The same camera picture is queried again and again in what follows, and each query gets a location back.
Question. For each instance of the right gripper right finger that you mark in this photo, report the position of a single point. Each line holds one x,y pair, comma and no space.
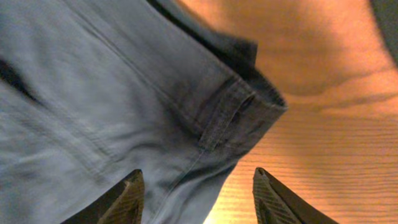
275,203

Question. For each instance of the dark navy shorts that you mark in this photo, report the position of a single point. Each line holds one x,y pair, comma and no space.
93,90

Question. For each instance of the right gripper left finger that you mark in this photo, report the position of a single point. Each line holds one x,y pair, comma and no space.
122,204

